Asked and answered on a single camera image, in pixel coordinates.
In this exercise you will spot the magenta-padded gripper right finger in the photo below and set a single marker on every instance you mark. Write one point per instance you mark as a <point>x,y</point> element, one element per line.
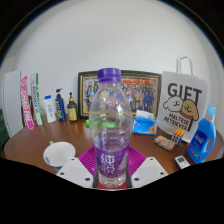
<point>148,170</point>

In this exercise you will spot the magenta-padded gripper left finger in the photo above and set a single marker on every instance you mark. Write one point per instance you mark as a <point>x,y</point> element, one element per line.
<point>75,170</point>

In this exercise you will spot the clear purple-capped water bottle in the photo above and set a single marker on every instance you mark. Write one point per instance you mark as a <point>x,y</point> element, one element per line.
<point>111,130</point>

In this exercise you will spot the blue printed paper cup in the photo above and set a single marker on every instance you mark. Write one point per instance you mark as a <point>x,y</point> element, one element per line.
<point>58,155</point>

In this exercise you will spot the small patterned packet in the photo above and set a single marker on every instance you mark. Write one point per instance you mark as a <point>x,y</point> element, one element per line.
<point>164,142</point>

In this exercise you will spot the white remote control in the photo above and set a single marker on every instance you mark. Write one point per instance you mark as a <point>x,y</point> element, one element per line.
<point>182,162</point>

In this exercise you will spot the colourful puzzle cube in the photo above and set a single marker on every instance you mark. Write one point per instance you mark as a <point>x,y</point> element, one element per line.
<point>177,136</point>

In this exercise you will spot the blue tissue pack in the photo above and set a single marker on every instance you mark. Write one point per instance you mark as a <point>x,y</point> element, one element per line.
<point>145,125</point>

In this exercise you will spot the blue detergent bottle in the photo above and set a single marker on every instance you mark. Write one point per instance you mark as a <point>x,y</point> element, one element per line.
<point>200,143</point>

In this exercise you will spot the brown bottle with yellow label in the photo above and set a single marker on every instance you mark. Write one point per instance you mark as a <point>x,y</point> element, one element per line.
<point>72,111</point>

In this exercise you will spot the dark blue pump bottle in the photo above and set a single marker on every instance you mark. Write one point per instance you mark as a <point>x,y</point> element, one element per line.
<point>60,108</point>

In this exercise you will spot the white paper gift bag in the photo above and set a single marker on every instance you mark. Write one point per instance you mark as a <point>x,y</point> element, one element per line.
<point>181,100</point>

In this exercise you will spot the framed group photo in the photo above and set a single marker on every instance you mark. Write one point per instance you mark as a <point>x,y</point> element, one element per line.
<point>143,91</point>

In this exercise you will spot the green and white toothpaste box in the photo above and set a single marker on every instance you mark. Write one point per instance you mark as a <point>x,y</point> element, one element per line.
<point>37,100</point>

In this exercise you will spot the pink toothpaste box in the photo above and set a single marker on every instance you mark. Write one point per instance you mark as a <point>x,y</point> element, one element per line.
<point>27,105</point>

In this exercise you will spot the white leaning board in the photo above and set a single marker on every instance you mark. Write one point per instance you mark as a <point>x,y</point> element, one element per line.
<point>12,103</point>

